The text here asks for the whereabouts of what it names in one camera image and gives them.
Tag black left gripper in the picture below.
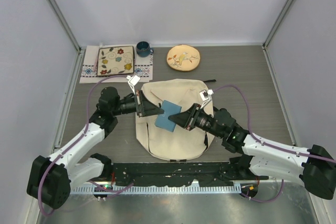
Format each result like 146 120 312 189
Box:
112 90 164 118

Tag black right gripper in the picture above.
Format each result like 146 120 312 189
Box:
169 103 224 138

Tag blue small box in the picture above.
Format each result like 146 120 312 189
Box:
154 100 182 132

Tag cream canvas backpack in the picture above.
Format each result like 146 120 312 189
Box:
135 79 215 161

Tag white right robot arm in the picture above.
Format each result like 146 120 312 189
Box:
169 104 335 200

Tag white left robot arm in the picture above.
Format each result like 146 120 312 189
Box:
27 87 164 216

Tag white embroidered placemat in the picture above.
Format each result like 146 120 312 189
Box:
79 45 153 84

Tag dark blue ceramic mug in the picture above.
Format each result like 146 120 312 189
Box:
136 41 154 58

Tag square floral ceramic plate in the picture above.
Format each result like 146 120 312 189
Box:
97 46 135 77

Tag round bird ceramic plate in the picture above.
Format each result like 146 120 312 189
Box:
166 45 201 72

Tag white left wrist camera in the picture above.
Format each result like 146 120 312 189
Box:
126 74 141 94

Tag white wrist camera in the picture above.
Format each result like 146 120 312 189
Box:
126 74 141 94
199 89 214 109

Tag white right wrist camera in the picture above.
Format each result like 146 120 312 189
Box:
199 89 214 109

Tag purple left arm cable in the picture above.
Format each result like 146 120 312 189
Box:
38 76 134 217

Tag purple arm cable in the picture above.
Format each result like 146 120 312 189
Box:
207 84 336 204
38 76 134 217

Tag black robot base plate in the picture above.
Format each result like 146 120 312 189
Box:
81 161 268 187

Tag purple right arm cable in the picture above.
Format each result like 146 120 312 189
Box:
207 84 336 204

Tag white slotted cable duct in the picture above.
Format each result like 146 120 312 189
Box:
71 182 242 195

